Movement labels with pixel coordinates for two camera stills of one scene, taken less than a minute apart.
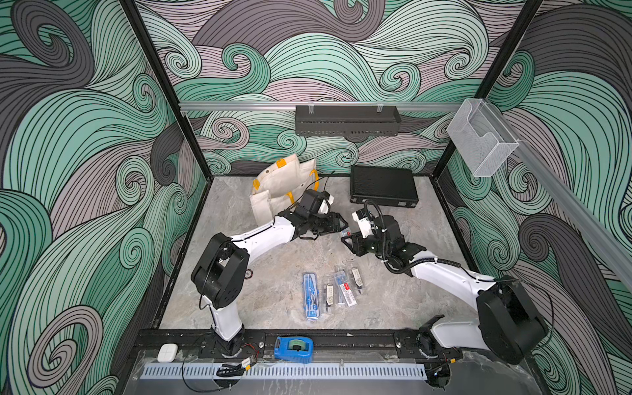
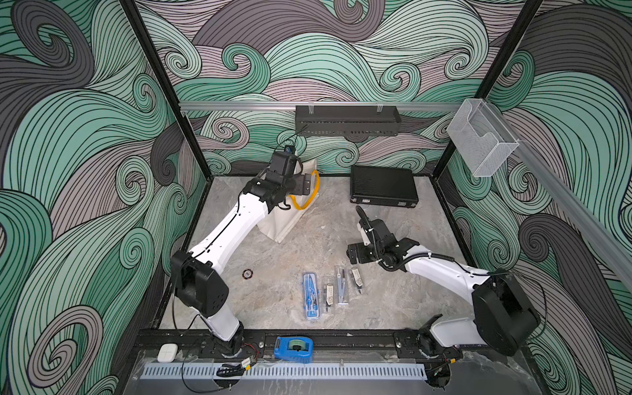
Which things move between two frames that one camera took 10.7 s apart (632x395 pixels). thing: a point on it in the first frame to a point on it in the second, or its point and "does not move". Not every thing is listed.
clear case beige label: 329,295 does not move
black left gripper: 332,225 to 300,185
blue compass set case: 311,295 does not move
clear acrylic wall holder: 483,141 does not move
